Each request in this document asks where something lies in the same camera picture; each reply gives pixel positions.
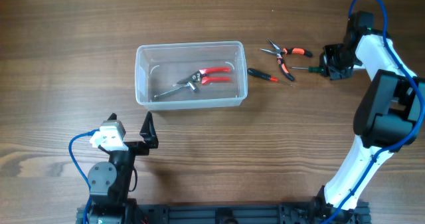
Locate red handled snips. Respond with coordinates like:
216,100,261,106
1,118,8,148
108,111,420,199
177,66,231,85

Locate silver L-shaped socket wrench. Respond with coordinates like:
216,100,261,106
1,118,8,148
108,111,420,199
153,81,199,100

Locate black red precision screwdriver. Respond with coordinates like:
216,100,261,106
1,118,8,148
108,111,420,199
247,68,289,84

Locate green handled screwdriver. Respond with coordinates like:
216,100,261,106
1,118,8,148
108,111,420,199
292,66,325,74

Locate orange black needle-nose pliers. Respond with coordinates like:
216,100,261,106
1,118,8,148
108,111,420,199
261,39,313,82

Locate right blue cable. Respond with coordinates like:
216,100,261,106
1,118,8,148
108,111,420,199
328,0,425,224

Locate left blue cable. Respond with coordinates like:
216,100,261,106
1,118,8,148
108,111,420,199
68,129,100,224

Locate clear plastic container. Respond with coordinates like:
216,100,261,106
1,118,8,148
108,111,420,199
135,41,248,110

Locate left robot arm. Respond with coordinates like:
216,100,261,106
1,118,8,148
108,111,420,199
68,112,159,224

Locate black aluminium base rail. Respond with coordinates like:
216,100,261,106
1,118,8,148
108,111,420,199
76,202,371,224

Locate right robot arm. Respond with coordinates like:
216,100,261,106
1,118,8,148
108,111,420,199
308,11,424,223

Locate blue cable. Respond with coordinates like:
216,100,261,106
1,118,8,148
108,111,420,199
328,0,425,224
68,129,100,224

